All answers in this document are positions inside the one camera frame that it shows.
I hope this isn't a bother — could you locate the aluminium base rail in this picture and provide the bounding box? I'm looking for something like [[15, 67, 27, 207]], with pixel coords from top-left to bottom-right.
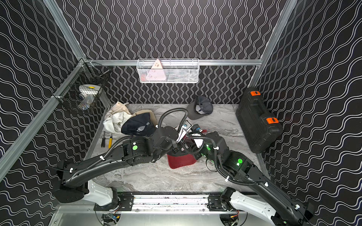
[[93, 192, 236, 214]]

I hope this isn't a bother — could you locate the grey and red cap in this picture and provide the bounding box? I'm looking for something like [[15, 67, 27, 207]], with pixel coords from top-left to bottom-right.
[[186, 96, 214, 120]]

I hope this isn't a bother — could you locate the white cap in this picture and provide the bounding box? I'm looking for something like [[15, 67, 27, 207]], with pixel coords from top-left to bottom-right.
[[103, 111, 132, 134]]

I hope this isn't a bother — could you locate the aluminium frame post right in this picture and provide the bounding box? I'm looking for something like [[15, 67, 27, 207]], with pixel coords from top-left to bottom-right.
[[248, 0, 298, 87]]

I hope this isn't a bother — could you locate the pink triangle card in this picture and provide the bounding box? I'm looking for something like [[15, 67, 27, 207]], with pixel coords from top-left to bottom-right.
[[146, 59, 166, 82]]

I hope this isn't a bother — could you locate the aluminium frame post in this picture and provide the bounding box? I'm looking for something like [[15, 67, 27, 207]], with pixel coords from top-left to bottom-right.
[[43, 0, 86, 60], [248, 0, 298, 87]]

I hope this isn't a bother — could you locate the tan cap with logo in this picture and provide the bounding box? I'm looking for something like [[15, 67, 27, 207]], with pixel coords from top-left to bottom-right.
[[132, 109, 158, 126]]

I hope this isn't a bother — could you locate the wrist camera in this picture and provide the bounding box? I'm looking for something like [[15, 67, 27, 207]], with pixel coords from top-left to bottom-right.
[[176, 120, 192, 143], [190, 128, 205, 149]]

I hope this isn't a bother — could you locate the aluminium back crossbar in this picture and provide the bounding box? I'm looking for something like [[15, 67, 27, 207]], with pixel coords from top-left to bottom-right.
[[85, 59, 262, 66]]

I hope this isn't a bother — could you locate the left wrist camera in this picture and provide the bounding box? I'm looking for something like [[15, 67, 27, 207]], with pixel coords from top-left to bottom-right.
[[176, 120, 192, 143]]

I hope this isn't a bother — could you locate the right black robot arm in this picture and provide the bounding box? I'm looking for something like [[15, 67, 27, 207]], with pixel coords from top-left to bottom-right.
[[186, 132, 314, 226]]

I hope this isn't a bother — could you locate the aluminium frame post left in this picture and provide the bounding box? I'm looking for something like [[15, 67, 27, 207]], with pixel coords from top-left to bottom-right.
[[43, 0, 86, 60]]

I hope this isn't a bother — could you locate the black wire basket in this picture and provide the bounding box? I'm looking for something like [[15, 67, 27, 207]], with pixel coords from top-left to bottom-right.
[[54, 61, 111, 115]]

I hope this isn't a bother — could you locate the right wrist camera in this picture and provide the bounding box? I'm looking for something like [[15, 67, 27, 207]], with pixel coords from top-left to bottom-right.
[[190, 128, 205, 149]]

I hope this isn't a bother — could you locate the aluminium left side rail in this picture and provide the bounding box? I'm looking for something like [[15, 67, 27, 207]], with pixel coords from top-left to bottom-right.
[[1, 59, 85, 179]]

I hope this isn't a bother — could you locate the dark navy cap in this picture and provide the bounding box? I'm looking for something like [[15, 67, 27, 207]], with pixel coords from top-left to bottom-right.
[[121, 113, 156, 137]]

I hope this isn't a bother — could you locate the black tool case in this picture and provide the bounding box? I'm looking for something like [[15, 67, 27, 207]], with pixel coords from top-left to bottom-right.
[[236, 87, 283, 153]]

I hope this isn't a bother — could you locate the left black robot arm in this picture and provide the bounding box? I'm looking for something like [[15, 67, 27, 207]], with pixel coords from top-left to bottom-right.
[[52, 108, 188, 206]]

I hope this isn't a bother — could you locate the cream cap with text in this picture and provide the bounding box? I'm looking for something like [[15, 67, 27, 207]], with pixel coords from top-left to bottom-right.
[[108, 101, 131, 115]]

